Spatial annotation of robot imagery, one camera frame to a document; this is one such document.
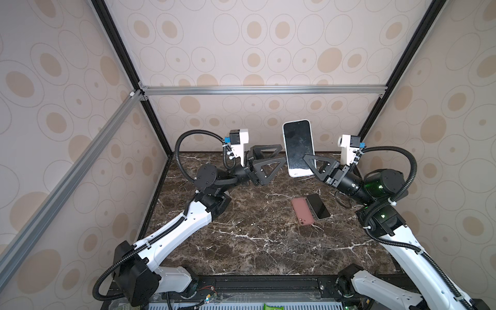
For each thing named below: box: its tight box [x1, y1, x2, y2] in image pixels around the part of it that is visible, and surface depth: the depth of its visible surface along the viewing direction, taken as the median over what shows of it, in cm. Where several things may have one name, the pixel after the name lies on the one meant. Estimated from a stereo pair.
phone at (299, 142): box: [282, 119, 316, 178], surface depth 51 cm
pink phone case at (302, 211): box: [290, 196, 315, 227], surface depth 96 cm
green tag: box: [263, 302, 285, 310], surface depth 70 cm
